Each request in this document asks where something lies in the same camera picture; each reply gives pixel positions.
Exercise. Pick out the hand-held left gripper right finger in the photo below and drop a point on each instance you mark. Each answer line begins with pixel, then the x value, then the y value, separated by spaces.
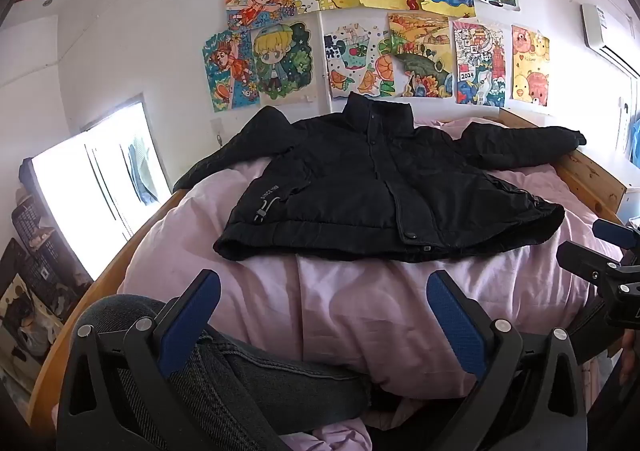
pixel 457 326

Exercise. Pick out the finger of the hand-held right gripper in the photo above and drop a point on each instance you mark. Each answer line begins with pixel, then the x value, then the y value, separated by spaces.
pixel 600 271
pixel 615 232

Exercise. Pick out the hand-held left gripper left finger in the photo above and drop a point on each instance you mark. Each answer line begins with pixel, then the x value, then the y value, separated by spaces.
pixel 187 326

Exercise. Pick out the black padded jacket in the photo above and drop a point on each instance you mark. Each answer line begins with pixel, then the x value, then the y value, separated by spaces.
pixel 370 181

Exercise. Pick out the white cabinet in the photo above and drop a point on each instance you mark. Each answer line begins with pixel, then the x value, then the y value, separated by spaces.
pixel 632 196

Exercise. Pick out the blue hanging cloth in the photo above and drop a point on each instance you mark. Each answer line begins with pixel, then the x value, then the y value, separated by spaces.
pixel 636 141

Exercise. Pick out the pink duvet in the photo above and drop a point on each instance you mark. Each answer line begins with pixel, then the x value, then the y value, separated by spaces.
pixel 350 306

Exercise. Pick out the person's leg in jeans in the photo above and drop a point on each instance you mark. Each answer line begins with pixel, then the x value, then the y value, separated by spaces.
pixel 300 381

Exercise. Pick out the bright window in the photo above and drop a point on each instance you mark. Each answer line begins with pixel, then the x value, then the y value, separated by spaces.
pixel 85 191

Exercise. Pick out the stack of black crates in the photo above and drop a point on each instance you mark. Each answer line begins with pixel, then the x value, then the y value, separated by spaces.
pixel 30 221

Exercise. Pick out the white air conditioner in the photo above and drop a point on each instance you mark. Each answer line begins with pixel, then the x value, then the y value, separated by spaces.
pixel 600 26

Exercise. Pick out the wooden bed frame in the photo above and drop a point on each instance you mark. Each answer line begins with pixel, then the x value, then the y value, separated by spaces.
pixel 595 176

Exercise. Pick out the clear wall hook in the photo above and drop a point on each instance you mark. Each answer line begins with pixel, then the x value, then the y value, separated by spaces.
pixel 218 135

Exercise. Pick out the group of colourful wall drawings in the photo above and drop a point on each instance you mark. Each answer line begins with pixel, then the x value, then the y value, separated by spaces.
pixel 425 51

